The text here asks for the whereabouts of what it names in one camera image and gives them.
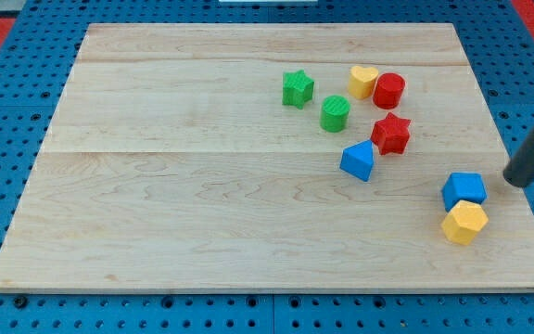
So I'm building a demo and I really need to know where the blue triangle block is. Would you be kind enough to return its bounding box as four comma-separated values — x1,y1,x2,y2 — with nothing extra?
339,140,375,182

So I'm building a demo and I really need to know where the yellow hexagon block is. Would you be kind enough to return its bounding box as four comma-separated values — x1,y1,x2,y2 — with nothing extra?
441,200,489,246

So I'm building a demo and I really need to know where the wooden board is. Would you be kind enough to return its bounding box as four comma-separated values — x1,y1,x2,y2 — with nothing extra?
0,23,534,294

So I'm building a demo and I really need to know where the red cylinder block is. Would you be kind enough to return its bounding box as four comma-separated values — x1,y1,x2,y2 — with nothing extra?
373,72,406,109

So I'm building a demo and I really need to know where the yellow heart block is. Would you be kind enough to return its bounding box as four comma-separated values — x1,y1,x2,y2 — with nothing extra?
347,65,379,100

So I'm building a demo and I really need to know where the blue cube block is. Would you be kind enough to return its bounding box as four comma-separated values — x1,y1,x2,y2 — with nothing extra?
441,172,488,212

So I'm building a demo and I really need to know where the green cylinder block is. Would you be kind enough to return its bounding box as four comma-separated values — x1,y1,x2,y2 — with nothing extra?
320,95,350,133

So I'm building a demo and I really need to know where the green star block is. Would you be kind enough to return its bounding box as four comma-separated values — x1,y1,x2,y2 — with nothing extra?
282,70,314,109

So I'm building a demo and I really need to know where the red star block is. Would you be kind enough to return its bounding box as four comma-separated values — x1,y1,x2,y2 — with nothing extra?
370,112,412,155

